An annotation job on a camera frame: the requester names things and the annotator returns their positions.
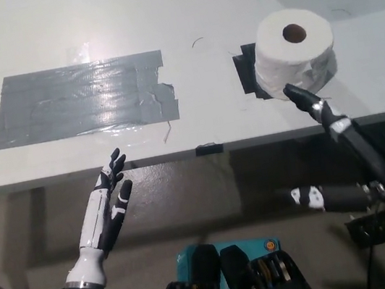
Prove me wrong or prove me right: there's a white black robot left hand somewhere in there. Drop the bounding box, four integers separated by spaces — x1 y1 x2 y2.
45 146 149 289

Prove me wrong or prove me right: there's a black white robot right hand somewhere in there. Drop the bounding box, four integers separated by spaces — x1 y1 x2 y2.
273 69 385 257

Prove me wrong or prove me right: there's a white toilet paper roll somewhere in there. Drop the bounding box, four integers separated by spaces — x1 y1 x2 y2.
245 1 343 102

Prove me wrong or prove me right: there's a black robot torso teal top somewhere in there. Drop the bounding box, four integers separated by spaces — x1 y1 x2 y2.
148 226 316 289

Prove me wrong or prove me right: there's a black box on floor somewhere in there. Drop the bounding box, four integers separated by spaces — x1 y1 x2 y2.
342 209 385 251

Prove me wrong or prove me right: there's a black tape patch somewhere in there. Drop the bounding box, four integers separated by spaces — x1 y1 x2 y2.
230 30 342 107

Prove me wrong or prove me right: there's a thin black cable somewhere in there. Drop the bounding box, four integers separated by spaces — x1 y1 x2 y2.
360 244 381 289

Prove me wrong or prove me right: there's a grey duct tape patch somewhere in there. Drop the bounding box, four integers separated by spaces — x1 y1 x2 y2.
0 48 182 150

